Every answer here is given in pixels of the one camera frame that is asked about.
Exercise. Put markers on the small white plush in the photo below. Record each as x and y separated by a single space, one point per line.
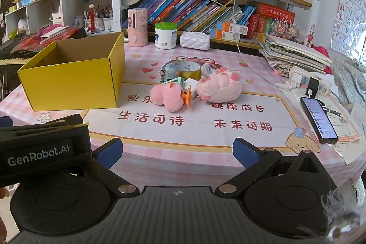
23 26

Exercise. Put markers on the alphabet wall poster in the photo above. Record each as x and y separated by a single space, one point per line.
350 12

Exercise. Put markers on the yellow cardboard box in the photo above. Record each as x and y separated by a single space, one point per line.
71 84

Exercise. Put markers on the small reindeer figurine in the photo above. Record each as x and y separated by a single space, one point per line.
310 36

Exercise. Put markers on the white shelf unit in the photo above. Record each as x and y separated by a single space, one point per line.
71 1

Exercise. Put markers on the grey blanket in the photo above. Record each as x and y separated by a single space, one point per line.
348 84

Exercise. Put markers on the round pink plush toy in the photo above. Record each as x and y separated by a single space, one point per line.
220 86

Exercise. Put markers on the yellow tape roll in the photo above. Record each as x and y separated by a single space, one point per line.
189 74

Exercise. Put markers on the pink humidifier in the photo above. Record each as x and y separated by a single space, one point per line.
137 28

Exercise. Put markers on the white quilted clutch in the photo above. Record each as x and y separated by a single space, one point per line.
195 40

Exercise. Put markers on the person's left hand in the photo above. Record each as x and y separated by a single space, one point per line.
4 193

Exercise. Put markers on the orange plastic toy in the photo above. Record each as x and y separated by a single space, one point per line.
186 96

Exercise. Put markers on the red cloth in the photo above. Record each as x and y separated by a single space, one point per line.
321 54

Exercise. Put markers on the red boxed book set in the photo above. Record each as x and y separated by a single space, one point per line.
271 14

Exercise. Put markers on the white charger plug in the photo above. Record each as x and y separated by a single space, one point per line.
190 83

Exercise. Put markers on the stack of papers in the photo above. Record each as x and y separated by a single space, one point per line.
294 54

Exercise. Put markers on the row of leaning books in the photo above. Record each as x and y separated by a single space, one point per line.
185 11

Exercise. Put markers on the white power strip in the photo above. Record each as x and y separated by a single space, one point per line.
324 86

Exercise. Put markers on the grey purple toy car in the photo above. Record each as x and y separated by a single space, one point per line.
165 74

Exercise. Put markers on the colourful headdress ornament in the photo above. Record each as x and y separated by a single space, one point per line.
284 29

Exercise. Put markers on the white brush cup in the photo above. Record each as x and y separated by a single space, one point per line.
97 24
108 23

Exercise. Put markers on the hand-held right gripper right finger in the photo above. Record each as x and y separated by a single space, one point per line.
246 153

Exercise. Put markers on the black plug adapter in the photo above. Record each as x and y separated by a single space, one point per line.
313 86

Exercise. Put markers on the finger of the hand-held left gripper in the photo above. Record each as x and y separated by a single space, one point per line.
57 121

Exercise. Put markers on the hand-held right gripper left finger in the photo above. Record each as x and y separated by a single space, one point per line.
110 152

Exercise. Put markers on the white jar green lid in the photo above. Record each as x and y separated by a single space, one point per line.
165 36

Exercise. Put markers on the smartphone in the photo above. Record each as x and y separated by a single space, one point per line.
318 119

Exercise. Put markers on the pink plush toy orange feet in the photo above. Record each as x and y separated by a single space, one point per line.
165 95

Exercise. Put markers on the white red box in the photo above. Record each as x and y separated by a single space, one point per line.
58 19

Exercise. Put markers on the orange white box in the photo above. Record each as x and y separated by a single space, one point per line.
224 35
231 27

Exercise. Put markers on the piano keyboard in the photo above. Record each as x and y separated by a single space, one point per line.
13 56

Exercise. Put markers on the red tassel doll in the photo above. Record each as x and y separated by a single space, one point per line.
91 18

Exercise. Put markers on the grey fluffy fur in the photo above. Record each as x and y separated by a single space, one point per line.
343 212

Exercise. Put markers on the pink printed tablecloth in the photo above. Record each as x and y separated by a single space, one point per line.
200 132

